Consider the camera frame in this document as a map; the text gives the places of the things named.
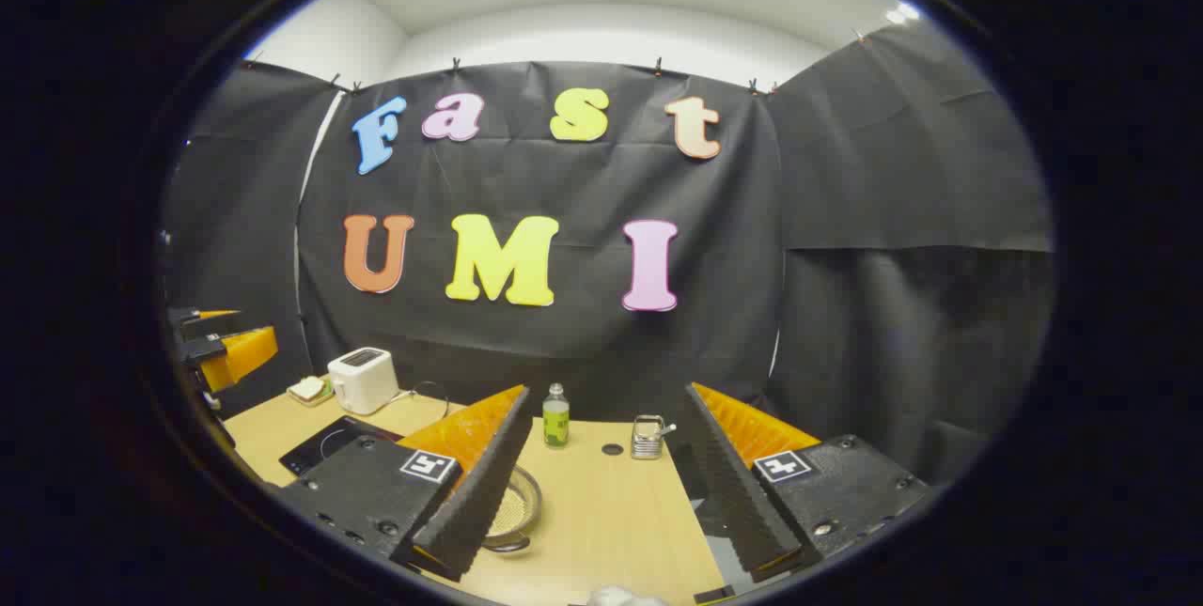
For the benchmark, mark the black induction cooktop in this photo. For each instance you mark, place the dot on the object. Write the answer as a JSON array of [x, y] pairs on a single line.
[[324, 446]]

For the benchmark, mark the stainless steel pot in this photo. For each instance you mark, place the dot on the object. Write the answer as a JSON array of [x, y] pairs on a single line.
[[522, 507]]

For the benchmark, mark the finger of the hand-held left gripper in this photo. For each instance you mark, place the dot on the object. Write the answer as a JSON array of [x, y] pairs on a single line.
[[240, 352], [186, 320]]

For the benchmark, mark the green label drink bottle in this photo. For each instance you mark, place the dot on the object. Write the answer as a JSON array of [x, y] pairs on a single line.
[[555, 423]]

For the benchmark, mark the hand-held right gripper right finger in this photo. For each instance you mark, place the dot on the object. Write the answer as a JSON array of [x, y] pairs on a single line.
[[738, 493]]

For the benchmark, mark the white toaster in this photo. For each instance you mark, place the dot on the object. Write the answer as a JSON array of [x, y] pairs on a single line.
[[362, 382]]

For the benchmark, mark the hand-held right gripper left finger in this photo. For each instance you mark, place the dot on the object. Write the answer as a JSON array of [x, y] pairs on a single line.
[[489, 484]]

